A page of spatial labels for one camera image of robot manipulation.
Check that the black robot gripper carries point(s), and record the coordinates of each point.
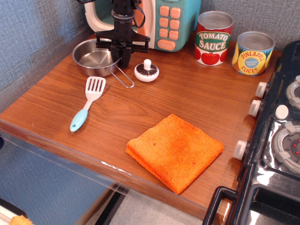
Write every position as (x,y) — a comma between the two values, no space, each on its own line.
(122,41)

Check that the stainless steel pot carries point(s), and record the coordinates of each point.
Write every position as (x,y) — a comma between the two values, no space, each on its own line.
(95,61)

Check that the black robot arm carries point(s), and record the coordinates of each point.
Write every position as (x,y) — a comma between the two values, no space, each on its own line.
(125,9)

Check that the white toy mushroom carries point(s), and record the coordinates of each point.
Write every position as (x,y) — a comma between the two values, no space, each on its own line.
(146,71)

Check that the teal toy microwave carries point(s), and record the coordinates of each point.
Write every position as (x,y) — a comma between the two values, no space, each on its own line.
(168,23)

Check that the tomato sauce can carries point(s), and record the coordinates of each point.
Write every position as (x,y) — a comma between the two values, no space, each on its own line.
(213,34)

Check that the orange folded cloth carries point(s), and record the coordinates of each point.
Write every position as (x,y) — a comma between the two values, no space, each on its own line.
(175,152)

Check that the pineapple slices can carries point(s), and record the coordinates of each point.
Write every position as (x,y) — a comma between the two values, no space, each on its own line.
(252,52)

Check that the white stove knob middle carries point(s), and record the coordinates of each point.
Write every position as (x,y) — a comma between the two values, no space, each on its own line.
(254,108)

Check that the white stove knob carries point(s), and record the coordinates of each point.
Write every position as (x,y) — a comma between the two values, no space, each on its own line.
(240,149)
(260,90)
(254,108)

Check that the white stove knob rear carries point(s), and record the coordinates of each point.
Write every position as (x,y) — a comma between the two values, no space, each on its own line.
(260,90)

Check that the white stove knob front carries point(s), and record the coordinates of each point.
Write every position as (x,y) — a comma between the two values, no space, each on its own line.
(240,149)

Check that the white round stove button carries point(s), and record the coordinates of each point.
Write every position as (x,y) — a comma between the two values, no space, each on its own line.
(281,112)

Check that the grey stove burner rear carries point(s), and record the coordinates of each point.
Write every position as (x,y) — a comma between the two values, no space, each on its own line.
(290,92)

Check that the grey stove burner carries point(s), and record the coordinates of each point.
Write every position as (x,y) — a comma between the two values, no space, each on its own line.
(290,92)
(286,146)

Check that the grey stove burner front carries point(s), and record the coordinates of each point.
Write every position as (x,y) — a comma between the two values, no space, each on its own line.
(286,146)

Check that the black toy stove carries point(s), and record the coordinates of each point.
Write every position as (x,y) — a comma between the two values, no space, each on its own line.
(268,193)

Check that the white spatula blue handle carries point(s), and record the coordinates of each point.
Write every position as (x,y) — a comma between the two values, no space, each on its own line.
(93,90)

